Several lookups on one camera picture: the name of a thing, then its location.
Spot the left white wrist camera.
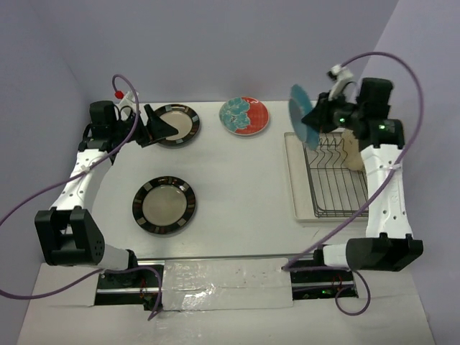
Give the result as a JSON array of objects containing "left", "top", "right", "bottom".
[{"left": 114, "top": 90, "right": 139, "bottom": 113}]

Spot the black rim plate front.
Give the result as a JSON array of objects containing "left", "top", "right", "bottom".
[{"left": 132, "top": 176, "right": 197, "bottom": 236}]

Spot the red and teal floral plate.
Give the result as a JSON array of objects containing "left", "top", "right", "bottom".
[{"left": 218, "top": 96, "right": 270, "bottom": 136}]

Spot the beige bird plate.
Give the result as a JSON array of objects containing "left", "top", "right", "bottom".
[{"left": 341, "top": 129, "right": 365, "bottom": 172}]

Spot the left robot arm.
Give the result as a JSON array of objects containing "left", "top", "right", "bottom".
[{"left": 34, "top": 101, "right": 179, "bottom": 287}]

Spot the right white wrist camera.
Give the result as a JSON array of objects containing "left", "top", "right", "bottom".
[{"left": 327, "top": 65, "right": 354, "bottom": 101}]

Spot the white drain tray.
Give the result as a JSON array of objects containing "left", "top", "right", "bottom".
[{"left": 284, "top": 132, "right": 347, "bottom": 222}]

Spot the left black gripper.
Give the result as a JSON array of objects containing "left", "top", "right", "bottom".
[{"left": 111, "top": 104, "right": 178, "bottom": 148}]

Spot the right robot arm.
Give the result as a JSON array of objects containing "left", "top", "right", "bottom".
[{"left": 302, "top": 78, "right": 423, "bottom": 281}]

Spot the black rim plate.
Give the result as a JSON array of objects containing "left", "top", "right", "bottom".
[
  {"left": 132, "top": 176, "right": 197, "bottom": 236},
  {"left": 155, "top": 103, "right": 201, "bottom": 148}
]

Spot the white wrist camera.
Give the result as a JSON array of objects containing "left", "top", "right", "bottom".
[
  {"left": 327, "top": 65, "right": 354, "bottom": 101},
  {"left": 114, "top": 90, "right": 139, "bottom": 113}
]

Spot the silver tape sheet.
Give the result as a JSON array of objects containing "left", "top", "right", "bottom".
[{"left": 162, "top": 258, "right": 293, "bottom": 311}]

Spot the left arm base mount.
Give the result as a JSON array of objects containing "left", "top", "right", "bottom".
[{"left": 94, "top": 270, "right": 159, "bottom": 311}]

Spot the black wire dish rack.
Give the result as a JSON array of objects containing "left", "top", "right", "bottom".
[{"left": 303, "top": 132, "right": 368, "bottom": 220}]

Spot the black rim plate rear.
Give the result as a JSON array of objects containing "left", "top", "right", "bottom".
[{"left": 155, "top": 103, "right": 201, "bottom": 148}]

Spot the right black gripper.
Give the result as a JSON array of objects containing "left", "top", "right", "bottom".
[{"left": 302, "top": 88, "right": 366, "bottom": 133}]

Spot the teal scalloped plate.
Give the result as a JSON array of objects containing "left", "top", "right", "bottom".
[{"left": 288, "top": 84, "right": 319, "bottom": 150}]

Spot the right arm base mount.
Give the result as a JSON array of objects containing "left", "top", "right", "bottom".
[{"left": 290, "top": 259, "right": 359, "bottom": 300}]

